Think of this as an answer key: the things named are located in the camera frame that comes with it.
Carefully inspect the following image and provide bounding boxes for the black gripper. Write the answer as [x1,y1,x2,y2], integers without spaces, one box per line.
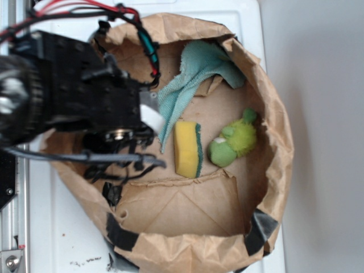
[82,55,164,154]

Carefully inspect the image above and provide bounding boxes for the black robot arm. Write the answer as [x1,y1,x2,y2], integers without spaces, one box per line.
[1,31,165,152]

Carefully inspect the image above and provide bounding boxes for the yellow sponge with green scourer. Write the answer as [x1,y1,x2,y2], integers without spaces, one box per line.
[173,121,203,179]

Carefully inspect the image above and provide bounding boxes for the teal terry cloth rag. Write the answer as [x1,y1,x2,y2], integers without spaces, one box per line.
[158,40,245,153]

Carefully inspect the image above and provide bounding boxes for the green plush frog toy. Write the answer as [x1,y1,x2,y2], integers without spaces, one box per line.
[208,108,257,168]

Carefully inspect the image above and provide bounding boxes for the brown paper bag bin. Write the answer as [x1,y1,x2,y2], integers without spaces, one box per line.
[53,13,294,272]

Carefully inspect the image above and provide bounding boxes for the white plastic tray lid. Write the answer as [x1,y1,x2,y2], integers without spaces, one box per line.
[28,0,286,273]

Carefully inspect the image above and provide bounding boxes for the grey sleeved cable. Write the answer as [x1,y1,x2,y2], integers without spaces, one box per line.
[5,146,168,169]

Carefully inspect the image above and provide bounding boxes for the red and black cable bundle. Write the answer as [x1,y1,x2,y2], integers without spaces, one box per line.
[0,0,162,89]

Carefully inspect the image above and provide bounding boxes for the black mounting bracket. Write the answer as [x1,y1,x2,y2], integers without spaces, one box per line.
[0,150,18,210]

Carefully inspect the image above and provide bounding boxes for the aluminium frame rail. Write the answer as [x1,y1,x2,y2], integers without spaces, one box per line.
[0,0,31,273]

